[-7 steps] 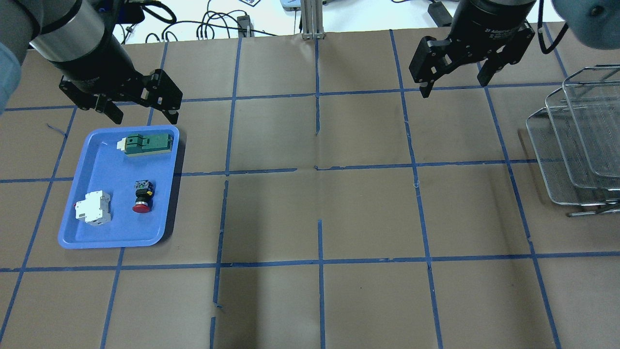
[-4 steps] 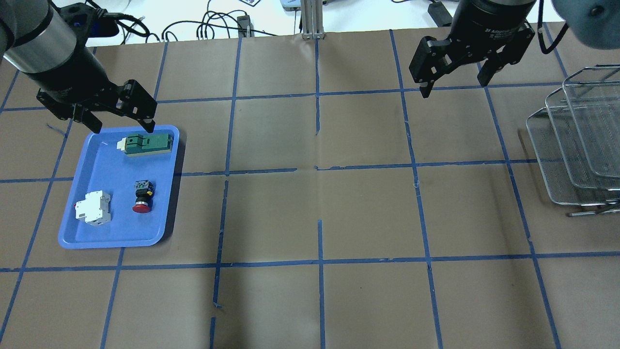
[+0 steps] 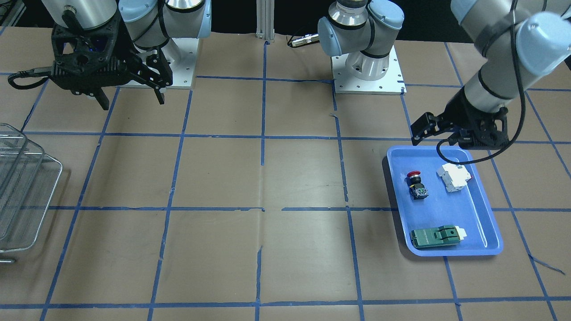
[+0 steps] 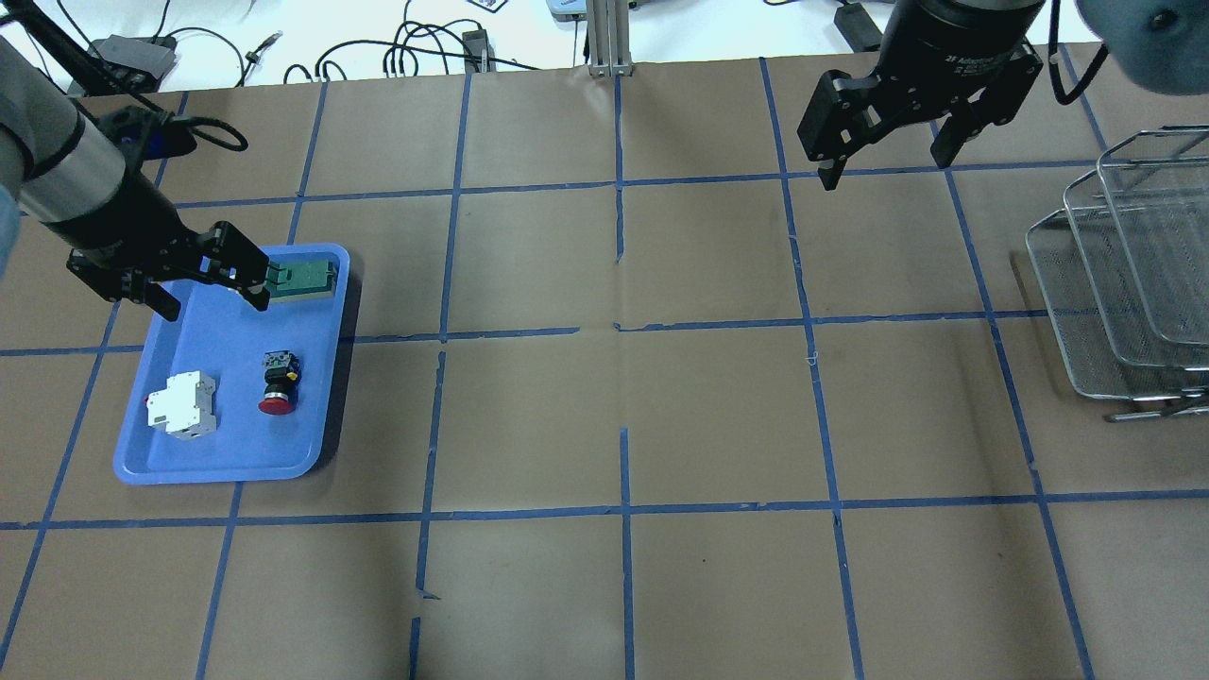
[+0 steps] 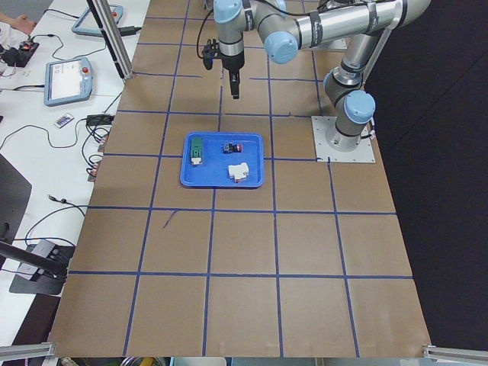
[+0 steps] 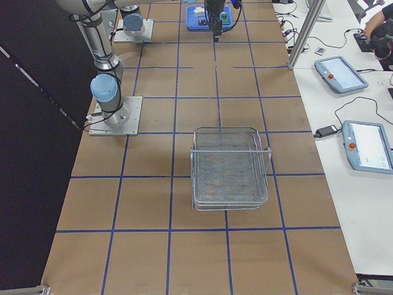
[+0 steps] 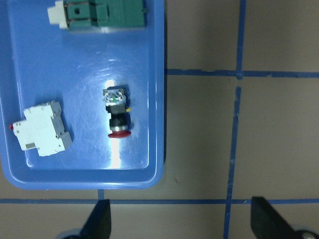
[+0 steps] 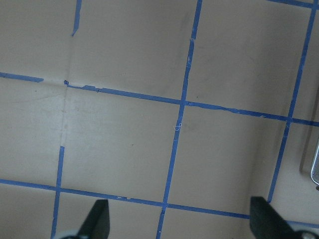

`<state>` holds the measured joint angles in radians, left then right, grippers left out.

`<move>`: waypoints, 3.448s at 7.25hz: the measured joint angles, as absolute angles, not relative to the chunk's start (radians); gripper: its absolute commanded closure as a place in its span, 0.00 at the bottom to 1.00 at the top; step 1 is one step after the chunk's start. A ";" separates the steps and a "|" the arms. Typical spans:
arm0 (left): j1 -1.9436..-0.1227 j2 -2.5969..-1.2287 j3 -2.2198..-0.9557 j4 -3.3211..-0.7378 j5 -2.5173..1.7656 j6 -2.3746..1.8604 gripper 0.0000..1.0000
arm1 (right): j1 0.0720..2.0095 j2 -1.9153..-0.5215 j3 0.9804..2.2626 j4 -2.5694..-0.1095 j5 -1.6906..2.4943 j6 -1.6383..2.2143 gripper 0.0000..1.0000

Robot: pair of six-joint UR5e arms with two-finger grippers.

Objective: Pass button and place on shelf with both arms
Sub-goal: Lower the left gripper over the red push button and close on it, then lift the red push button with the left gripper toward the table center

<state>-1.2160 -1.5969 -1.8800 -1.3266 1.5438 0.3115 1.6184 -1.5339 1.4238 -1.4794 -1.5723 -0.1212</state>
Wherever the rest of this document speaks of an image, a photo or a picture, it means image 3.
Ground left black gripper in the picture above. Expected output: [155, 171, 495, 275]
[410, 96, 509, 150]

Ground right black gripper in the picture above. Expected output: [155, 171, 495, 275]
[50, 12, 173, 111]

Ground red emergency stop button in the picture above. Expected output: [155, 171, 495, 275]
[406, 170, 429, 200]

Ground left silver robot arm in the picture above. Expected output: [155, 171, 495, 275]
[294, 0, 570, 152]

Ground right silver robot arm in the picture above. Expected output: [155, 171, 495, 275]
[43, 0, 211, 110]

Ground white circuit breaker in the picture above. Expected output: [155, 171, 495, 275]
[436, 163, 473, 193]

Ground blue plastic tray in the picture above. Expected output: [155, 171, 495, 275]
[387, 145, 504, 257]

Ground green terminal block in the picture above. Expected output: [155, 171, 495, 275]
[410, 224, 467, 249]

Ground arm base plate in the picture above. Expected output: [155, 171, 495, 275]
[331, 46, 407, 95]
[135, 36, 200, 89]

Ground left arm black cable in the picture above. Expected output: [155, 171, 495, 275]
[8, 67, 55, 90]

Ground wire mesh shelf rack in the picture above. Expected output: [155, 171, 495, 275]
[0, 123, 63, 255]

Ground aluminium frame post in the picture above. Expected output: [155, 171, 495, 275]
[255, 0, 275, 42]

